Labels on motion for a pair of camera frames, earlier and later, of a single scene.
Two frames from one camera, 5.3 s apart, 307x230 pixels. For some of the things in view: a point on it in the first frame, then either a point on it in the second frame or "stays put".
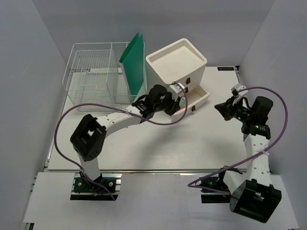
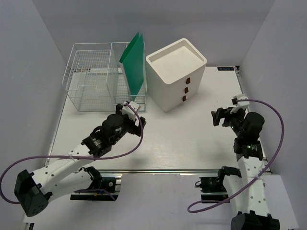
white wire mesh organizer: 94,74 stays put
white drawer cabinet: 180,62 stays put
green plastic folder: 132,58 stays put
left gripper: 174,104 to 134,127
